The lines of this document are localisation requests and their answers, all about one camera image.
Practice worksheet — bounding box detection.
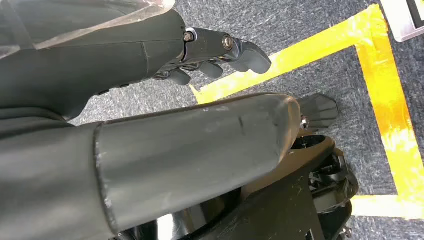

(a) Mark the black robot foot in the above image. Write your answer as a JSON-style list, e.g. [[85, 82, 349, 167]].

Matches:
[[115, 93, 360, 240]]

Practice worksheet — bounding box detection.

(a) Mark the silver floor device yellow label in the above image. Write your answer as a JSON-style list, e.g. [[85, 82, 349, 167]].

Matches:
[[380, 0, 424, 43]]

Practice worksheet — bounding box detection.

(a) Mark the yellow floor tape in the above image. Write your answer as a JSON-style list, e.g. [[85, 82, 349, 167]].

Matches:
[[190, 3, 424, 221]]

